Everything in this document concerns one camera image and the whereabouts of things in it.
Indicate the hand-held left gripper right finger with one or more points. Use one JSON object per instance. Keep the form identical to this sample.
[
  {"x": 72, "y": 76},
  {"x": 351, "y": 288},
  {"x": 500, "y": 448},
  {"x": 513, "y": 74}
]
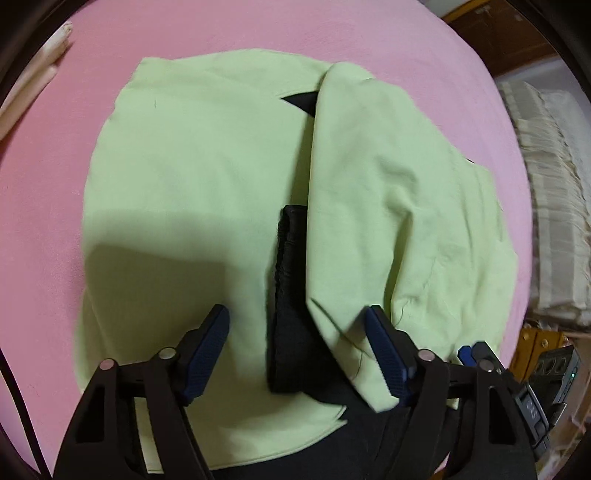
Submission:
[{"x": 388, "y": 355}]

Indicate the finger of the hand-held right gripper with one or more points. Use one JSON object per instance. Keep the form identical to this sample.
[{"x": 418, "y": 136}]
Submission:
[{"x": 480, "y": 351}]

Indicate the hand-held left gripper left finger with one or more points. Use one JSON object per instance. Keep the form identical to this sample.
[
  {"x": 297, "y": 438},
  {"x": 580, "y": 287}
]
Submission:
[{"x": 207, "y": 350}]

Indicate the green and black hooded jacket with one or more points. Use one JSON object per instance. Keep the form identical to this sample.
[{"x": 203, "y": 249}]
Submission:
[{"x": 184, "y": 184}]

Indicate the white folded blanket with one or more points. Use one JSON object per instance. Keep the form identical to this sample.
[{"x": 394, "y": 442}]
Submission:
[{"x": 554, "y": 184}]

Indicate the pink table cover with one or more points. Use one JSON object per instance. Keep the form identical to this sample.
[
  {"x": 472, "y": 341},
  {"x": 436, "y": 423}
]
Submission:
[{"x": 69, "y": 161}]

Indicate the dark wooden door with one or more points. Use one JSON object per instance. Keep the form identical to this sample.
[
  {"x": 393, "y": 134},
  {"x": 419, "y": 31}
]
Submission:
[{"x": 498, "y": 37}]

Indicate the folded cream white cloth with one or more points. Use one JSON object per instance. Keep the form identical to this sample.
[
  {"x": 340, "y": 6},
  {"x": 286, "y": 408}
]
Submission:
[{"x": 32, "y": 78}]

